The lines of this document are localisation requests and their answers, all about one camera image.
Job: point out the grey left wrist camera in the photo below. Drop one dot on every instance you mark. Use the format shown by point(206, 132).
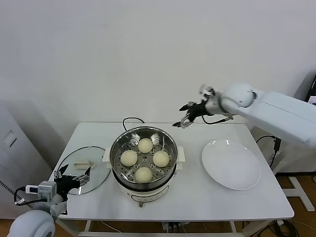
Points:
point(45, 188)

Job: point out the round white steamed baozi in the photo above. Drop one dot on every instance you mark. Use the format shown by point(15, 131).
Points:
point(161, 158)
point(143, 174)
point(129, 158)
point(145, 145)

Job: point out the white round plate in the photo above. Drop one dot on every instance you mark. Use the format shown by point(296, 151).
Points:
point(231, 164)

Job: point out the white power strip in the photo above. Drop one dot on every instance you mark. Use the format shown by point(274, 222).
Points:
point(172, 225)

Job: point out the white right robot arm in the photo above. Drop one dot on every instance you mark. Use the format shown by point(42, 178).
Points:
point(271, 108)

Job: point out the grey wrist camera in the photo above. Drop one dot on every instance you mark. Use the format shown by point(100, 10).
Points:
point(45, 188)
point(207, 90)

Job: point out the stainless steel steamer basket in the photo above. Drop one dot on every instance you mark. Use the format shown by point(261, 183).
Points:
point(171, 145)

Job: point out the cream electric cooker base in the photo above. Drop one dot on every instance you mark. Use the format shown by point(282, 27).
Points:
point(148, 195)

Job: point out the dark laptop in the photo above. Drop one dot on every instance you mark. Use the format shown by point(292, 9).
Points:
point(313, 86)

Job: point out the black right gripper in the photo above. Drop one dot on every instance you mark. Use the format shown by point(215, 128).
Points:
point(198, 109)

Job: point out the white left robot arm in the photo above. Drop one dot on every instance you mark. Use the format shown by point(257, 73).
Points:
point(32, 222)

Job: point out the white desk foot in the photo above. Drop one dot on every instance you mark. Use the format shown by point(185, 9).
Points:
point(298, 191)

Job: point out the white cabinet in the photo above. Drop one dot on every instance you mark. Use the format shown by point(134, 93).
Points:
point(14, 148)

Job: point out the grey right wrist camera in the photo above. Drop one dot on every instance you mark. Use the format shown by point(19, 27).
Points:
point(207, 90)

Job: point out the white table frame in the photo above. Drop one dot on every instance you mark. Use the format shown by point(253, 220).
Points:
point(123, 234)

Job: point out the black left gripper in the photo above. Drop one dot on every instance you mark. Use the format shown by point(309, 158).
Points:
point(64, 184)

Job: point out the black usb hub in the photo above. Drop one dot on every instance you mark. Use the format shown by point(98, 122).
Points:
point(277, 143)

